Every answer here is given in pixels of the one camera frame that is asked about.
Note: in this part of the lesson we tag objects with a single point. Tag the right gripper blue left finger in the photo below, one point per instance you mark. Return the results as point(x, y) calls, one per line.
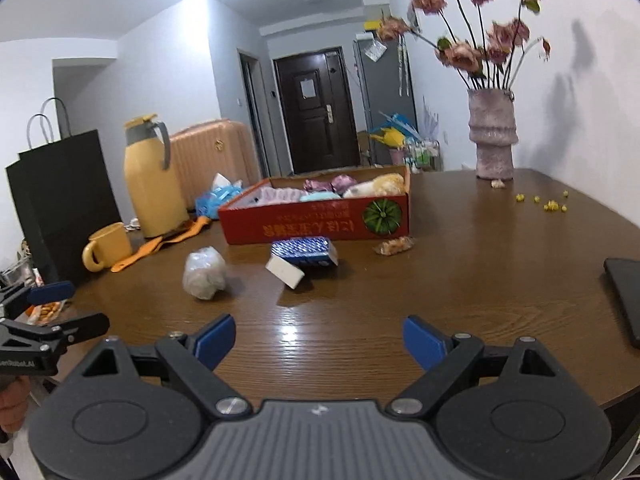
point(189, 362)

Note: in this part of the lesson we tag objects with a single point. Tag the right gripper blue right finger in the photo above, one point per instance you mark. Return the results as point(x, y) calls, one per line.
point(448, 364)

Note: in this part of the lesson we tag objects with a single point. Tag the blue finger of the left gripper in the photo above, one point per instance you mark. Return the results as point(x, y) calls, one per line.
point(54, 292)

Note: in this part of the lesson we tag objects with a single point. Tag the blue handkerchief tissue box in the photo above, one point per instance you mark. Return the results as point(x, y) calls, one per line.
point(313, 255)

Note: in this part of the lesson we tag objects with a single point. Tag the light blue plush toy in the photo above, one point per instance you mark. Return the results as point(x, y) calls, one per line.
point(321, 196)

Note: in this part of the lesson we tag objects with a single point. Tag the white yellow plush toy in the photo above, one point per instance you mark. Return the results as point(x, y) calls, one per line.
point(385, 185)

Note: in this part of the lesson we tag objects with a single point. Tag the person's left hand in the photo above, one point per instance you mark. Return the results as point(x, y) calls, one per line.
point(14, 404)

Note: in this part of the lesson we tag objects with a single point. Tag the colourful snack packet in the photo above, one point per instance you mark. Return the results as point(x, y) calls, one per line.
point(45, 314)

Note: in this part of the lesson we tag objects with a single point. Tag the yellow ceramic mug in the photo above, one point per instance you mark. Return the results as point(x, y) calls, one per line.
point(106, 247)

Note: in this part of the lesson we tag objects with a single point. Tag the black paper shopping bag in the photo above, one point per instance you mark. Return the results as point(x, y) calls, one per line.
point(62, 195)

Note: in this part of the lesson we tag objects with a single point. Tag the white small box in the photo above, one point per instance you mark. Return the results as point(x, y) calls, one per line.
point(285, 272)

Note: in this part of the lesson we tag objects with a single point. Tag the small wrapped snack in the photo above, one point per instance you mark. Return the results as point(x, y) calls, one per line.
point(394, 247)

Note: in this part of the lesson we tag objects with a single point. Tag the blue tissue pack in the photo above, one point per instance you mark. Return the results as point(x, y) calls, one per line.
point(222, 191)

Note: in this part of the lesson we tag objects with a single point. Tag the yellow thermos jug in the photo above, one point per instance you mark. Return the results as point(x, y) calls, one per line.
point(152, 182)

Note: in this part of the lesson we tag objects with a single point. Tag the red cardboard box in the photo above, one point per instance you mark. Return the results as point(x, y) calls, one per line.
point(248, 219)

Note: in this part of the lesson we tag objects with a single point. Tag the yellow dried buds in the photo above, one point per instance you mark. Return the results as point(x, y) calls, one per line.
point(550, 205)

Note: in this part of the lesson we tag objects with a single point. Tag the peach hard-shell suitcase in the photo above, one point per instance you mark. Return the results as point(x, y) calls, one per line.
point(200, 152)

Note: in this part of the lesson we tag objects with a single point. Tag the black smartphone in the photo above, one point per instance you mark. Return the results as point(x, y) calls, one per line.
point(624, 276)

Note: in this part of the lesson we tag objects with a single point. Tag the yellow watering can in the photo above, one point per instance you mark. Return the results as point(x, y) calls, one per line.
point(390, 137)

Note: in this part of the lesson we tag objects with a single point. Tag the pink textured vase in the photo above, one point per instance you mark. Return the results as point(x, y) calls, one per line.
point(492, 128)

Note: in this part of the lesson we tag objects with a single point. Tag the dark brown door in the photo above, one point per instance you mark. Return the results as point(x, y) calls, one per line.
point(317, 110)

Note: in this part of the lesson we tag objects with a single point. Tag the grey refrigerator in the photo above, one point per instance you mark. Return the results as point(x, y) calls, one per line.
point(380, 86)

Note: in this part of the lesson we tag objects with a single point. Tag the dried pink roses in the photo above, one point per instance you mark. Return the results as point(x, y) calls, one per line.
point(485, 55)

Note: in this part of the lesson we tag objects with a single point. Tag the yellow box atop fridge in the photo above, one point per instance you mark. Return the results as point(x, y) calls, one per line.
point(372, 26)

